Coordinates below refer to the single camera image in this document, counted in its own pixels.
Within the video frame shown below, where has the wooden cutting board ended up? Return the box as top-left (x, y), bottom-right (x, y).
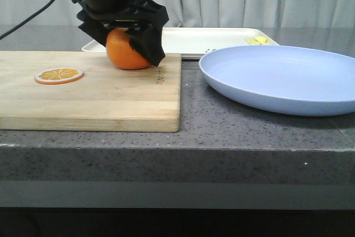
top-left (1, 51), bottom-right (181, 132)

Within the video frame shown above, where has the orange fruit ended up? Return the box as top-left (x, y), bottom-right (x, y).
top-left (106, 28), bottom-right (151, 70)

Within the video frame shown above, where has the pale yellow knife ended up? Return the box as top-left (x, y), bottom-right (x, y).
top-left (244, 37), bottom-right (260, 45)

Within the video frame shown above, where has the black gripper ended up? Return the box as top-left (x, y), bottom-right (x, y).
top-left (71, 0), bottom-right (169, 67)

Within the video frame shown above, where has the pale yellow spoon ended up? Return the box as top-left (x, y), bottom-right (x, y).
top-left (254, 36), bottom-right (268, 45)

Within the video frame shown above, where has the black cable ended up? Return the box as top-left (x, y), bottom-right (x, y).
top-left (0, 0), bottom-right (70, 41)

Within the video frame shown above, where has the white rectangular tray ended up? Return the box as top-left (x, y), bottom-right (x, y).
top-left (81, 27), bottom-right (280, 60)

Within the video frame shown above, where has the light blue plate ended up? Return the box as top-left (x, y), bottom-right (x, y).
top-left (199, 46), bottom-right (354, 117)

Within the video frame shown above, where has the orange slice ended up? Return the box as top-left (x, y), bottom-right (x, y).
top-left (34, 67), bottom-right (84, 85)

